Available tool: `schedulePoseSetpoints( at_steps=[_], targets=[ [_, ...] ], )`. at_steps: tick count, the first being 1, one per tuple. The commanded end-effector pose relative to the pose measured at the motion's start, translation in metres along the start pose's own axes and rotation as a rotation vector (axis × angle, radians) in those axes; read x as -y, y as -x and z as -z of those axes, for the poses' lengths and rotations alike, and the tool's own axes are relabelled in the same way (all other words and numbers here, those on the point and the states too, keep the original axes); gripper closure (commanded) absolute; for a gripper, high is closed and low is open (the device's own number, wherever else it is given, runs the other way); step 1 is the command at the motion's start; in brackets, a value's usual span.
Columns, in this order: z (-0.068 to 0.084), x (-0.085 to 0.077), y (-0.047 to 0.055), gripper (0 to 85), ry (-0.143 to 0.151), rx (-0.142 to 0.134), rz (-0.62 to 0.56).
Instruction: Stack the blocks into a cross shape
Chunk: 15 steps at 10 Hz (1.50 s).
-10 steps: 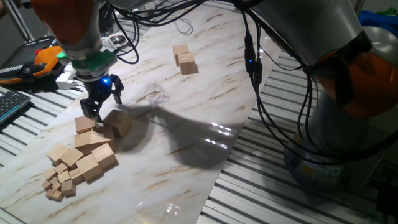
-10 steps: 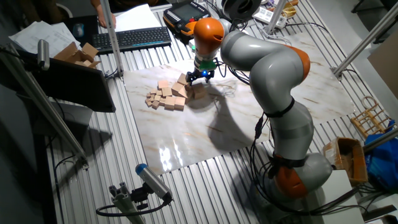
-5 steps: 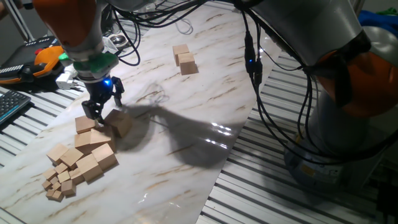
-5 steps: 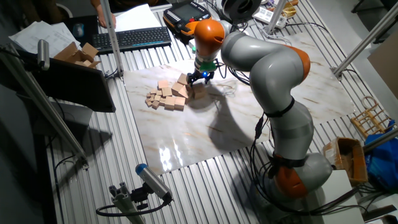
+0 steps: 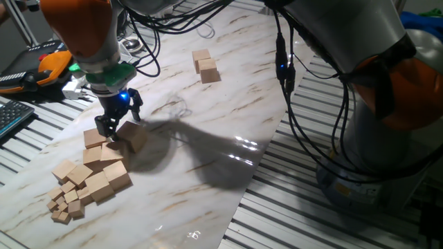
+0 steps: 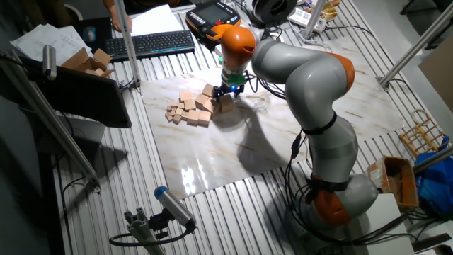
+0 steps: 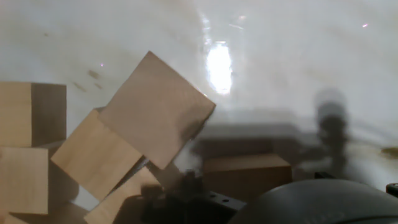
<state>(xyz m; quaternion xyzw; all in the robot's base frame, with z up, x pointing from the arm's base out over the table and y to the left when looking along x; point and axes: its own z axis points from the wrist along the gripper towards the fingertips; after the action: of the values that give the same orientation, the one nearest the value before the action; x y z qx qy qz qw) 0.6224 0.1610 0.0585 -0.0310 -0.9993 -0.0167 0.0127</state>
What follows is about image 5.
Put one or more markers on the black handheld controller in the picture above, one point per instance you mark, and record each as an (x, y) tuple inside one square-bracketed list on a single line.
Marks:
[(31, 4)]

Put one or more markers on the medium wooden cube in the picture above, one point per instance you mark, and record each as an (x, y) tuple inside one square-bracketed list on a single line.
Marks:
[(63, 170), (117, 174), (99, 186), (79, 174)]

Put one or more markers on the black computer keyboard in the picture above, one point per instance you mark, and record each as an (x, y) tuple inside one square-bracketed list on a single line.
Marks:
[(12, 115)]

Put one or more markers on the marble pattern board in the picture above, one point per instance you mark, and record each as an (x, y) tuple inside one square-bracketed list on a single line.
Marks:
[(207, 207)]

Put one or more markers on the aluminium frame post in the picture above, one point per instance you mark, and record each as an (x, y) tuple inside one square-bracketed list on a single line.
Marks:
[(19, 22)]

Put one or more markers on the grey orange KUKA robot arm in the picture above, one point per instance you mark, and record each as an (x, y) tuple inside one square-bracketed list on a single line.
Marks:
[(346, 31)]

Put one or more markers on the orange black teach pendant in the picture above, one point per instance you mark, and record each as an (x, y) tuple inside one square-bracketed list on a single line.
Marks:
[(52, 64)]

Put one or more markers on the tiny wooden cube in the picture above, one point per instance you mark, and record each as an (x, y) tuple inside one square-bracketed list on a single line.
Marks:
[(52, 205), (63, 206), (60, 200), (55, 215), (64, 217)]

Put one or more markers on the aluminium frame beam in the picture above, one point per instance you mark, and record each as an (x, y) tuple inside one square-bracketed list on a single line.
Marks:
[(399, 5)]

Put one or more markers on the white plug adapter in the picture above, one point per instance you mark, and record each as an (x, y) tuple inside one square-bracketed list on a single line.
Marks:
[(71, 90)]

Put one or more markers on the small wooden cube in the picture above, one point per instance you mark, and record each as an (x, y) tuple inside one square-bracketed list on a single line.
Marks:
[(76, 208), (55, 192), (71, 196), (68, 186), (84, 195)]

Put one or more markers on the person left forearm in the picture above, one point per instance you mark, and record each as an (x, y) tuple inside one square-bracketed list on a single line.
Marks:
[(2, 14)]

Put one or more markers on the blue bag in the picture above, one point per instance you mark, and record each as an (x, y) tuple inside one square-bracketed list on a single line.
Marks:
[(422, 22)]

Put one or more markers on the large wooden cube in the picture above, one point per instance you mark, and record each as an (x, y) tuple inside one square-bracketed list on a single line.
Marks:
[(112, 152), (209, 71), (90, 155), (92, 138), (200, 55), (135, 136)]

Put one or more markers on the green cloth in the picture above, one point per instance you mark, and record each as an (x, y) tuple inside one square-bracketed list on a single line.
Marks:
[(432, 13)]

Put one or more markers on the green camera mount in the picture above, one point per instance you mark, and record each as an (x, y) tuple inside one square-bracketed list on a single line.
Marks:
[(116, 76)]

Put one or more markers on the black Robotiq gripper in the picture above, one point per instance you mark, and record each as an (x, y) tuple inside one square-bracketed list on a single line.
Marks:
[(114, 103)]

